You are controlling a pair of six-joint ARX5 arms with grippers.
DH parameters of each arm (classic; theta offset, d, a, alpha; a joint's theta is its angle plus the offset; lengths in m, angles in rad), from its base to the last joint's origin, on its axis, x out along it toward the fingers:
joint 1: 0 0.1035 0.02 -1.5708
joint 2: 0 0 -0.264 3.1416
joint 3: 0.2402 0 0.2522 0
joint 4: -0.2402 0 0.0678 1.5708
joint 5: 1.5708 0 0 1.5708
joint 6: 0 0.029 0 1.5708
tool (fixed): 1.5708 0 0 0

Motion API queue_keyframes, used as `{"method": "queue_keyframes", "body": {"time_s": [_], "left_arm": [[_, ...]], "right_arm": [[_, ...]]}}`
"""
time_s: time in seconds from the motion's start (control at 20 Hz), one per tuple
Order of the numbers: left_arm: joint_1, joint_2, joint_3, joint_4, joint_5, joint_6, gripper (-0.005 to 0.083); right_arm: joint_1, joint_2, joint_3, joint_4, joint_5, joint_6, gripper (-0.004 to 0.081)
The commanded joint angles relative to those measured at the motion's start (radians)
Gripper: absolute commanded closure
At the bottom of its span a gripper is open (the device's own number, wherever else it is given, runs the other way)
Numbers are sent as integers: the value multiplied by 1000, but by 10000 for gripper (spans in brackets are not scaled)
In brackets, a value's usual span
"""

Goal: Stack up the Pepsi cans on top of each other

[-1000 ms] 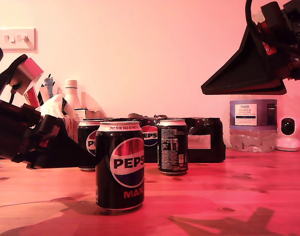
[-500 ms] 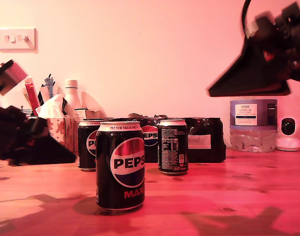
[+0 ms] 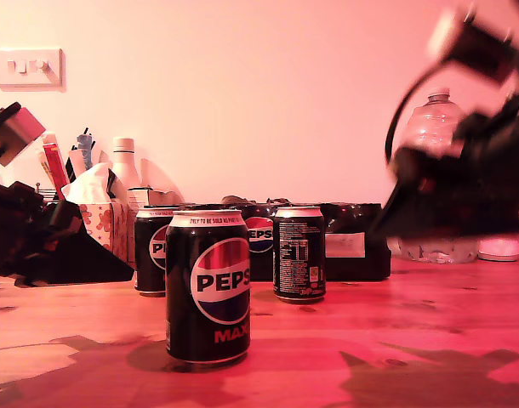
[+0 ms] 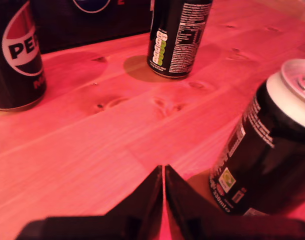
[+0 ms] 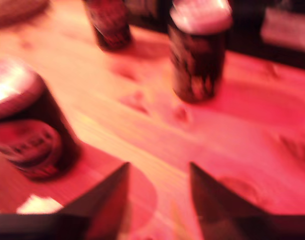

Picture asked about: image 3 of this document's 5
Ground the small white round camera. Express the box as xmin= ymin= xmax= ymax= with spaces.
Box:
xmin=477 ymin=236 xmax=519 ymax=263

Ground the black Pepsi Max multipack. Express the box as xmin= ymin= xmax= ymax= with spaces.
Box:
xmin=180 ymin=195 xmax=392 ymax=282

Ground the white light switch plate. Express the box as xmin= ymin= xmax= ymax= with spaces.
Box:
xmin=0 ymin=48 xmax=66 ymax=93

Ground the black Pepsi Max can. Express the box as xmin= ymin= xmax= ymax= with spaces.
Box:
xmin=164 ymin=208 xmax=252 ymax=366
xmin=134 ymin=205 xmax=182 ymax=298
xmin=272 ymin=206 xmax=327 ymax=304

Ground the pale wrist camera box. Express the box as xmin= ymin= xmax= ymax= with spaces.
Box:
xmin=0 ymin=101 xmax=47 ymax=167
xmin=427 ymin=6 xmax=518 ymax=84

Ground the small white carton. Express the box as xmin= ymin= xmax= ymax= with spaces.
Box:
xmin=127 ymin=188 xmax=176 ymax=263

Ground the wire basket holder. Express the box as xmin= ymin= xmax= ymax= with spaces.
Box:
xmin=34 ymin=182 xmax=60 ymax=204

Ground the black looping cable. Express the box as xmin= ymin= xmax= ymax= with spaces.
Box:
xmin=385 ymin=57 xmax=456 ymax=171

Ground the gingerbread print tissue box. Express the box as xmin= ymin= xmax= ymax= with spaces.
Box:
xmin=77 ymin=202 xmax=129 ymax=264

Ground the white paper packet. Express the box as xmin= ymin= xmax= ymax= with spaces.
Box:
xmin=67 ymin=150 xmax=89 ymax=182

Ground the white tissue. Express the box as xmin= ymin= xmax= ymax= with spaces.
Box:
xmin=62 ymin=163 xmax=116 ymax=205

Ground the white bottle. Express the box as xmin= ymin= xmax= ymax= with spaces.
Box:
xmin=110 ymin=138 xmax=142 ymax=201

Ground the blue patterned packet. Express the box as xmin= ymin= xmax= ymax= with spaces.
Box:
xmin=75 ymin=127 xmax=96 ymax=171

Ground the black striped packet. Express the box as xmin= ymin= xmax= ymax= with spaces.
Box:
xmin=106 ymin=168 xmax=123 ymax=201

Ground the red and white packet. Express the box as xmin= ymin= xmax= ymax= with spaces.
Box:
xmin=41 ymin=132 xmax=71 ymax=201

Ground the large clear water bottle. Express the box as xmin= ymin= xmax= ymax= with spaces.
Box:
xmin=386 ymin=88 xmax=482 ymax=264

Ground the pale yellow packet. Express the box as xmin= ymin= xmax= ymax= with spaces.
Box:
xmin=36 ymin=149 xmax=54 ymax=189

